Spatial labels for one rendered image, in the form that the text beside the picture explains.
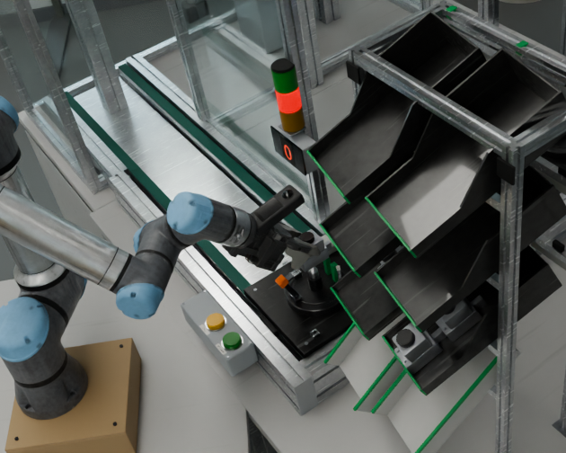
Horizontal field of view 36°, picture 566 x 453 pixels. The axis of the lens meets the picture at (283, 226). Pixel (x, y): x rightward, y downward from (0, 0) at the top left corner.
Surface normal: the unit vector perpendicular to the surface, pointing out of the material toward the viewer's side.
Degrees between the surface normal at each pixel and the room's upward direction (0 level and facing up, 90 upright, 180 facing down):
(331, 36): 0
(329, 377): 90
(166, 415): 0
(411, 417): 45
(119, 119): 0
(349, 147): 25
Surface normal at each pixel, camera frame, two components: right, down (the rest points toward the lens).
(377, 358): -0.75, -0.24
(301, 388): 0.55, 0.51
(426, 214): -0.52, -0.49
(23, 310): -0.17, -0.63
